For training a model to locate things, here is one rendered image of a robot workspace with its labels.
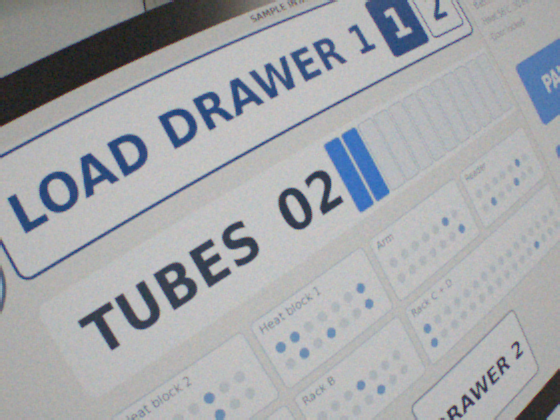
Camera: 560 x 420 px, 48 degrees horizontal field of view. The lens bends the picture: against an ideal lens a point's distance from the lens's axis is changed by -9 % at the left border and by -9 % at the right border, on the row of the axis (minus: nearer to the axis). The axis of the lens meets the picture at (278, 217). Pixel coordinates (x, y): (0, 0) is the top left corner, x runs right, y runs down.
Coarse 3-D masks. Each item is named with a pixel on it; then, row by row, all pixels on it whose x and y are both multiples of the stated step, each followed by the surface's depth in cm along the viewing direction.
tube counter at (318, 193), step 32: (480, 64) 39; (416, 96) 36; (448, 96) 37; (480, 96) 38; (352, 128) 33; (384, 128) 34; (416, 128) 35; (448, 128) 37; (480, 128) 38; (288, 160) 32; (320, 160) 32; (352, 160) 33; (384, 160) 34; (416, 160) 35; (288, 192) 31; (320, 192) 32; (352, 192) 33; (384, 192) 34; (288, 224) 31; (320, 224) 32; (352, 224) 33
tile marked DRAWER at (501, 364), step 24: (504, 336) 36; (480, 360) 35; (504, 360) 36; (528, 360) 37; (432, 384) 33; (456, 384) 34; (480, 384) 35; (504, 384) 36; (528, 384) 37; (432, 408) 33; (456, 408) 34; (480, 408) 35; (504, 408) 36
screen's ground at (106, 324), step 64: (320, 0) 34; (512, 0) 41; (128, 64) 29; (448, 64) 37; (512, 64) 40; (0, 128) 26; (320, 128) 33; (192, 192) 29; (256, 192) 31; (0, 256) 25; (128, 256) 27; (192, 256) 29; (256, 256) 30; (320, 256) 32; (64, 320) 26; (128, 320) 27; (192, 320) 28; (0, 384) 24; (64, 384) 25; (128, 384) 27
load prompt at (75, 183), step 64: (384, 0) 36; (448, 0) 38; (192, 64) 30; (256, 64) 32; (320, 64) 33; (384, 64) 35; (64, 128) 27; (128, 128) 28; (192, 128) 30; (256, 128) 31; (0, 192) 25; (64, 192) 27; (128, 192) 28; (64, 256) 26
